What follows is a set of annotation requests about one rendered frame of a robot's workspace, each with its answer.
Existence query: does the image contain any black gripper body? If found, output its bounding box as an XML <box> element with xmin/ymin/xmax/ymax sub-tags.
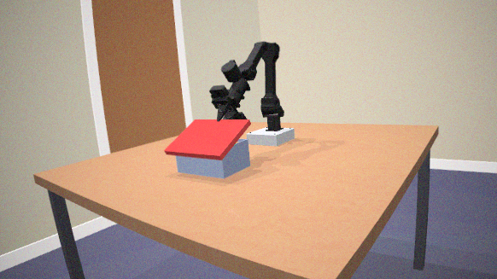
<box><xmin>209</xmin><ymin>85</ymin><xmax>247</xmax><ymax>119</ymax></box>

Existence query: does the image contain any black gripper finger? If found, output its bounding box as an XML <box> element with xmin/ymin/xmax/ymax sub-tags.
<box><xmin>215</xmin><ymin>100</ymin><xmax>231</xmax><ymax>122</ymax></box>
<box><xmin>223</xmin><ymin>112</ymin><xmax>239</xmax><ymax>119</ymax></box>

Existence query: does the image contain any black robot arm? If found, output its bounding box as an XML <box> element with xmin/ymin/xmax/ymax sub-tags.
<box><xmin>220</xmin><ymin>42</ymin><xmax>284</xmax><ymax>131</ymax></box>

